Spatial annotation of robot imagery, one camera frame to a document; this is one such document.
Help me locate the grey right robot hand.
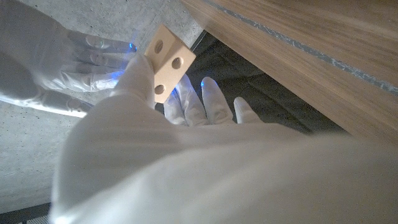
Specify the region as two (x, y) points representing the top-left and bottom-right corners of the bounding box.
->
(0, 0), (137, 119)

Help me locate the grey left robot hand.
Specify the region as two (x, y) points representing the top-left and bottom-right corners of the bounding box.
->
(49, 52), (398, 224)

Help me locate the wooden block with holes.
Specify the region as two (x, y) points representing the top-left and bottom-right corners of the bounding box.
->
(144, 24), (197, 104)

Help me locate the black backdrop curtain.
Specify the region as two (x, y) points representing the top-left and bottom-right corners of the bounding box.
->
(154, 30), (348, 135)

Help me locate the grey perforated panel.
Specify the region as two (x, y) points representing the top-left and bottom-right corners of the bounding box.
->
(26, 214), (52, 224)

